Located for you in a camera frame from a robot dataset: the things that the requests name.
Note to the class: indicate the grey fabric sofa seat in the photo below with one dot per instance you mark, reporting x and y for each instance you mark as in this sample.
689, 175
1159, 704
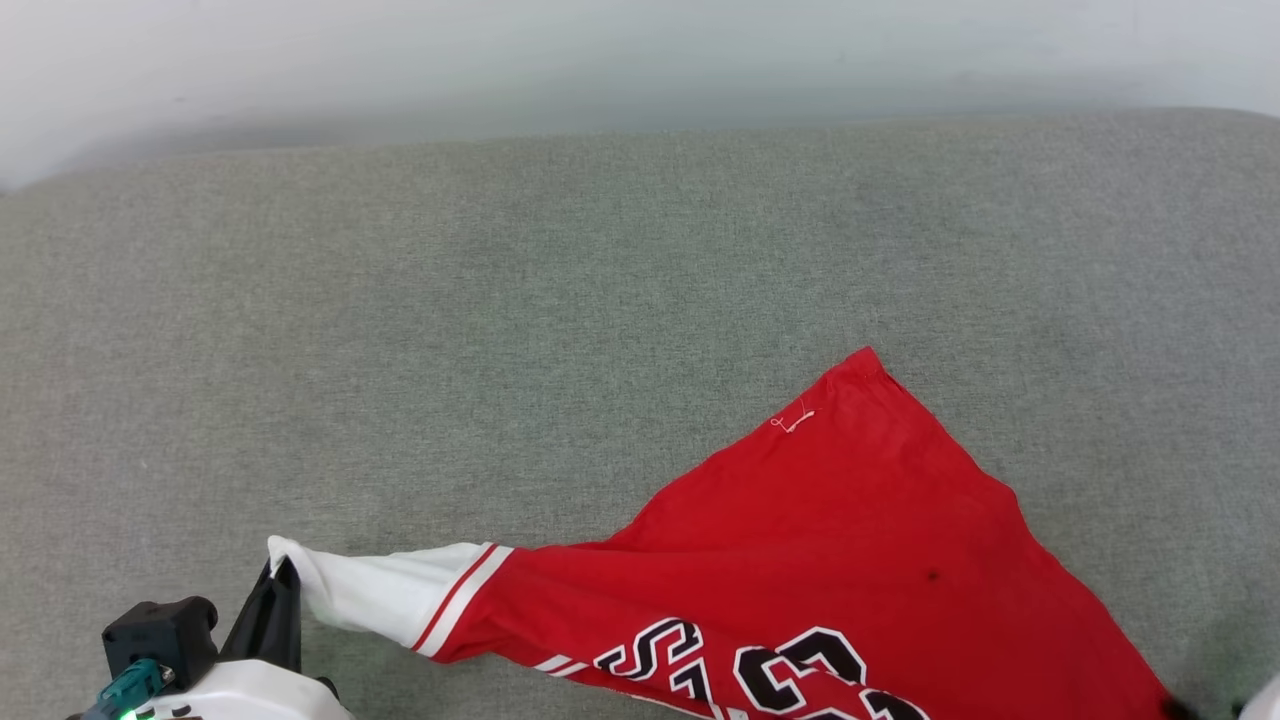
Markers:
500, 350

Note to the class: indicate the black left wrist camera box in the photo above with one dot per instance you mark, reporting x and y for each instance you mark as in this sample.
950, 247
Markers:
160, 635

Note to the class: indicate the red and white jersey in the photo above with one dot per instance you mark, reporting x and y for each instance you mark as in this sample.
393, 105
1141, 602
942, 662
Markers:
850, 540

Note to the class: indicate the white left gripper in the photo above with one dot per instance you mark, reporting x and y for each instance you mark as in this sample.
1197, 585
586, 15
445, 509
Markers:
250, 700

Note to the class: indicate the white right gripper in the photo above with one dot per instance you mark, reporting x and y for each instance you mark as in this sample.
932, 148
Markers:
1265, 705

